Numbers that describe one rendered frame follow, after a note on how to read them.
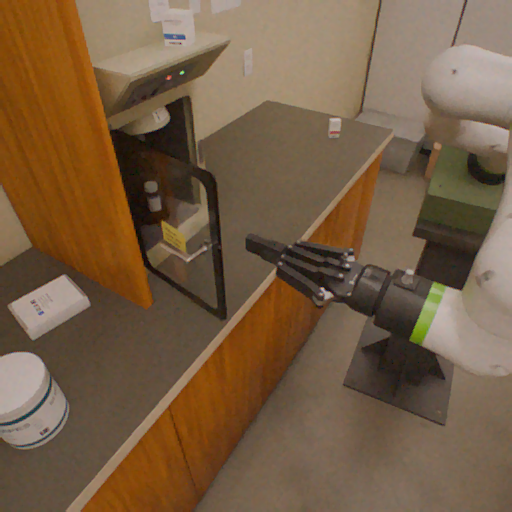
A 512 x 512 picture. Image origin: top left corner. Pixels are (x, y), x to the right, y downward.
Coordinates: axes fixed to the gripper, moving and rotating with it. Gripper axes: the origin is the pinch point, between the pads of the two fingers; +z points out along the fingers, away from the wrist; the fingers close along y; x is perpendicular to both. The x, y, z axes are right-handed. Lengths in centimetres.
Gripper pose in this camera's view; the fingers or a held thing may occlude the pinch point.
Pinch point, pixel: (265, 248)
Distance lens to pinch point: 66.6
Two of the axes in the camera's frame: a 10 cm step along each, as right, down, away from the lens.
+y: -5.3, 5.9, -6.1
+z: -8.5, -3.6, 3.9
